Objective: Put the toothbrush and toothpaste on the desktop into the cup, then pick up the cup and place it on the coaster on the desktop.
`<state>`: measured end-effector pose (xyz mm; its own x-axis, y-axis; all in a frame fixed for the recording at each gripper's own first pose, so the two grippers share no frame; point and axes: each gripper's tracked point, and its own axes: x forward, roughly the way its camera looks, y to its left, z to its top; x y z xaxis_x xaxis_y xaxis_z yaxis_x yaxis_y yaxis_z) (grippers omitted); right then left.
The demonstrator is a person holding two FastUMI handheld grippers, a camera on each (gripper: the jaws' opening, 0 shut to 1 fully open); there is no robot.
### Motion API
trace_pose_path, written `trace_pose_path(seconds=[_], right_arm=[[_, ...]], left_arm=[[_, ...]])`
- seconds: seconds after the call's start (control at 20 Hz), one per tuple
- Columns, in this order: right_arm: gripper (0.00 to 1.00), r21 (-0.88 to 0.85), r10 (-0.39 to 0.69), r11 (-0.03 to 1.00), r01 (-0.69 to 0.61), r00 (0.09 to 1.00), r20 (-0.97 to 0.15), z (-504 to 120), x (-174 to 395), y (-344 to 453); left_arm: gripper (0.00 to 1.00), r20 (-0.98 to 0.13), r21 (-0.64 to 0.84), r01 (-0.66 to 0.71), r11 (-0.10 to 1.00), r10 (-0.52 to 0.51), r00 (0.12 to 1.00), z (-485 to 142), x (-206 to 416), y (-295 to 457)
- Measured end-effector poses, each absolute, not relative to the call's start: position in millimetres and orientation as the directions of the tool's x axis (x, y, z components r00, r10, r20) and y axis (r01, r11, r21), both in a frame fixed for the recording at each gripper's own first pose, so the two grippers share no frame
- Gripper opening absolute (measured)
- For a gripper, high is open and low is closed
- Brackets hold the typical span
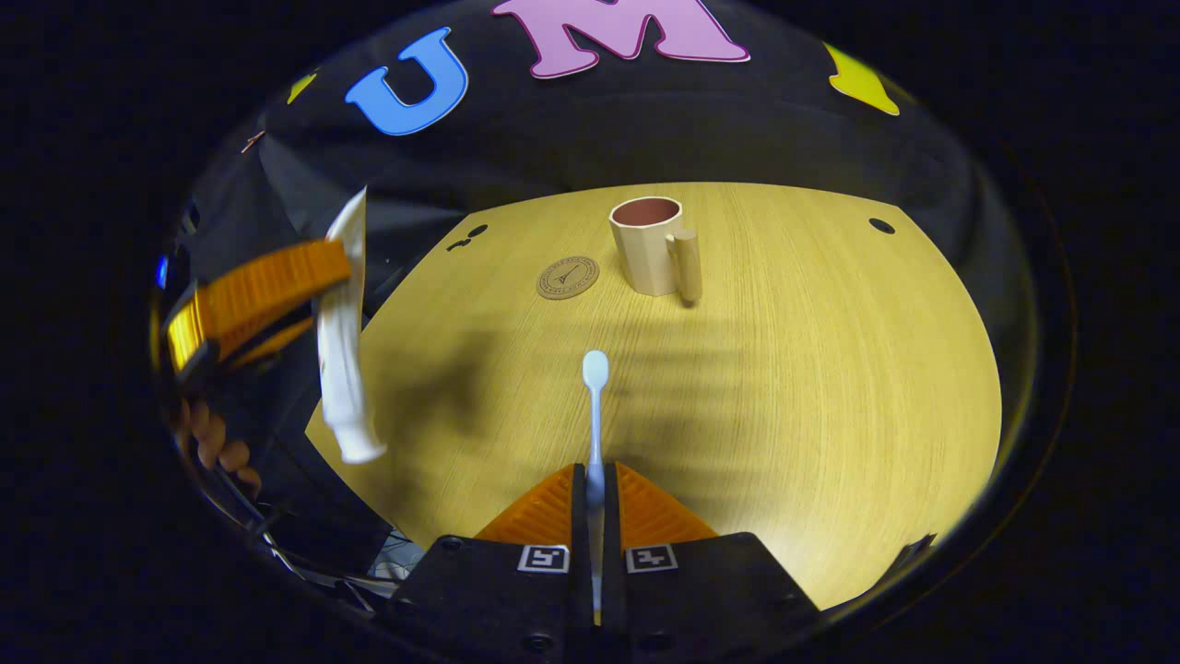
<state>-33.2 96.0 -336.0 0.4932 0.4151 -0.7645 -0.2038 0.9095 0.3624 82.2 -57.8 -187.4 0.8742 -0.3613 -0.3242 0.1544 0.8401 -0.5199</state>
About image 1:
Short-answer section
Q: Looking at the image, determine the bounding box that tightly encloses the white toothbrush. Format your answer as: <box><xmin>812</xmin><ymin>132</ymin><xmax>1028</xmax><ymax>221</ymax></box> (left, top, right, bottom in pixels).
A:
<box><xmin>582</xmin><ymin>350</ymin><xmax>611</xmax><ymax>614</ymax></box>

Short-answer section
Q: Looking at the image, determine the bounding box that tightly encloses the white toothpaste tube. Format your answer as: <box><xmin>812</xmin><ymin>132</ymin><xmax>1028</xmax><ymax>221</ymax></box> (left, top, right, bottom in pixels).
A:
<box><xmin>317</xmin><ymin>187</ymin><xmax>388</xmax><ymax>465</ymax></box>

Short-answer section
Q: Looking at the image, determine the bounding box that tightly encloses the round brown coaster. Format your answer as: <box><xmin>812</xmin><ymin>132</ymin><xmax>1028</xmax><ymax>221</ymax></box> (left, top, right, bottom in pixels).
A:
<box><xmin>537</xmin><ymin>255</ymin><xmax>601</xmax><ymax>301</ymax></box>

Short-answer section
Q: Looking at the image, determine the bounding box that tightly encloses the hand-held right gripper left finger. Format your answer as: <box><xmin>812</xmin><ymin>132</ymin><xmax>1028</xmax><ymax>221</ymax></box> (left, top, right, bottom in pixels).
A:
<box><xmin>387</xmin><ymin>463</ymin><xmax>593</xmax><ymax>664</ymax></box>

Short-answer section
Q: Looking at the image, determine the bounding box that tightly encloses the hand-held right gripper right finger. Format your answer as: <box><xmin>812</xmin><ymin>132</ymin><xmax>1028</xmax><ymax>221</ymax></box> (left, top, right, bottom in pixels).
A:
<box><xmin>601</xmin><ymin>461</ymin><xmax>821</xmax><ymax>664</ymax></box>

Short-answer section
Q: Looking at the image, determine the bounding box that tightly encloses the wooden desktop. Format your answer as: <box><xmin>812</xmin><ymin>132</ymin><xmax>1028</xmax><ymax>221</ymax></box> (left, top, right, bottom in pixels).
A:
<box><xmin>304</xmin><ymin>182</ymin><xmax>1004</xmax><ymax>611</ymax></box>

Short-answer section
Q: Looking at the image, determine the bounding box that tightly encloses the beige cup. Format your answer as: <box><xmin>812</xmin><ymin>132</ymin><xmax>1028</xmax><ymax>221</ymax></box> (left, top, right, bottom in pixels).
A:
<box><xmin>608</xmin><ymin>196</ymin><xmax>703</xmax><ymax>306</ymax></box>

